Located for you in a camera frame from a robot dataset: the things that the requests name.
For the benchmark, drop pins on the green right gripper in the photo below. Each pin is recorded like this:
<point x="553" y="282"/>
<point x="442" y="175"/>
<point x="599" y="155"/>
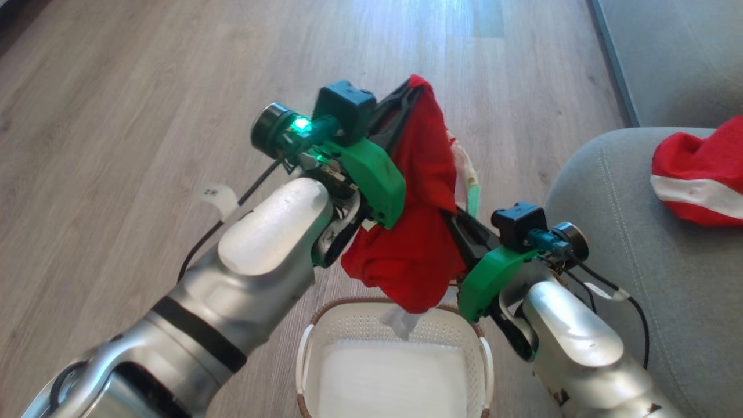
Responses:
<point x="493" y="278"/>

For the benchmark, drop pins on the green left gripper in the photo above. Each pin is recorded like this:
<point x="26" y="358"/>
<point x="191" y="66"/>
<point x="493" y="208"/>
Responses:
<point x="374" y="180"/>

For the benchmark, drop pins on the red cloth garment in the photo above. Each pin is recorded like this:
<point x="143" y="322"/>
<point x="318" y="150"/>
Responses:
<point x="418" y="232"/>

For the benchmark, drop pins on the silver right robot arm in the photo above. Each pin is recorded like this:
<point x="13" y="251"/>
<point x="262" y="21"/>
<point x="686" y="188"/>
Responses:
<point x="574" y="342"/>

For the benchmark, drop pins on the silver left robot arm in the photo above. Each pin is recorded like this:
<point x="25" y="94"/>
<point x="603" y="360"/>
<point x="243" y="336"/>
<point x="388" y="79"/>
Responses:
<point x="255" y="244"/>

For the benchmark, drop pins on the grey fabric sofa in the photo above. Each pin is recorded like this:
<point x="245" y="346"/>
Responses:
<point x="656" y="278"/>

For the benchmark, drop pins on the red and white garment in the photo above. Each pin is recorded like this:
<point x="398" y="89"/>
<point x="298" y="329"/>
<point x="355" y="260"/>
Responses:
<point x="696" y="174"/>

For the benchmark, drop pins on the white perforated laundry basket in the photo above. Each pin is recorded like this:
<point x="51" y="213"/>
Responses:
<point x="400" y="325"/>

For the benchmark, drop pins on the white flat basket liner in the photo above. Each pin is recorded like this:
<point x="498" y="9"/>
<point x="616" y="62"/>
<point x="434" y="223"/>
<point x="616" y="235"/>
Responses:
<point x="395" y="377"/>

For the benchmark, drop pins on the grey floor rug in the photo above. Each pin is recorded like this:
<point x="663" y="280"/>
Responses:
<point x="673" y="52"/>

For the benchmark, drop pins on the dark left wrist camera box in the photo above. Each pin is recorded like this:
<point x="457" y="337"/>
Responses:
<point x="345" y="110"/>

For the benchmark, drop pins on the dark wrist camera box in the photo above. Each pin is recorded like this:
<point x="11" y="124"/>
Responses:
<point x="519" y="223"/>
<point x="345" y="110"/>

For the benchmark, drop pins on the dark right wrist camera box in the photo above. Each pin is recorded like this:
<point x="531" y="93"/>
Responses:
<point x="519" y="223"/>

